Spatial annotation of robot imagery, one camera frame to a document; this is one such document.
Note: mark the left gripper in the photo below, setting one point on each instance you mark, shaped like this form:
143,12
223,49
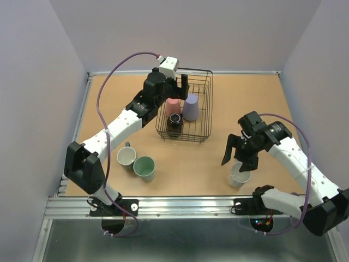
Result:
179,92

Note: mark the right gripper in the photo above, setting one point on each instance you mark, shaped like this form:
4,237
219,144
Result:
250,163

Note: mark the pink cup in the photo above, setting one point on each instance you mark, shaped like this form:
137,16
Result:
172,106

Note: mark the lavender cup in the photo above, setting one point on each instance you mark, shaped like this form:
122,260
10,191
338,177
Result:
190,108

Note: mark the black mug white inside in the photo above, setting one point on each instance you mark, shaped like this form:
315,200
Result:
174,125

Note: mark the green cup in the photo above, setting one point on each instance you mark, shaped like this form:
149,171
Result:
144,167

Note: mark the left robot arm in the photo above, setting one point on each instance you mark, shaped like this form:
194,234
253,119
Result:
83,162

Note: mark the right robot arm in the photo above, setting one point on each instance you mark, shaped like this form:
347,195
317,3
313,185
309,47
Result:
324,204

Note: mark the grey mug white inside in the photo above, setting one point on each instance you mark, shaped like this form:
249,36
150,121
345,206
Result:
126,157

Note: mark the black wire dish rack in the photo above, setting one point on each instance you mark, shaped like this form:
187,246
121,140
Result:
200,83

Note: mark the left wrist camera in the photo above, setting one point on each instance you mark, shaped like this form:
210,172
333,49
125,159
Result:
168,66

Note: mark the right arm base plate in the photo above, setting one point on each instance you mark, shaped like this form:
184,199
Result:
248,206

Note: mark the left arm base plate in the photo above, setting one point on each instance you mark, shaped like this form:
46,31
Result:
99,209

